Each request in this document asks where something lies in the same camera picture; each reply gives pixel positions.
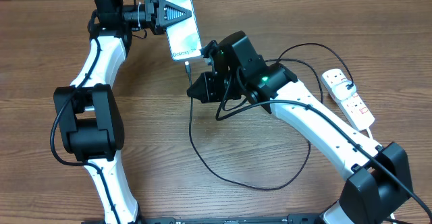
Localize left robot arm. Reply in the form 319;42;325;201
50;0;192;223

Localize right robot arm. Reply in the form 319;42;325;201
187;31;417;223

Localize white charger adapter plug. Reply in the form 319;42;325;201
329;80;357;103

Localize Samsung Galaxy smartphone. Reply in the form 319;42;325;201
165;0;202;61

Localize white power strip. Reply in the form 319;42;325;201
321;69;375;138

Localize black USB charging cable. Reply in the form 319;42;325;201
184;43;355;192

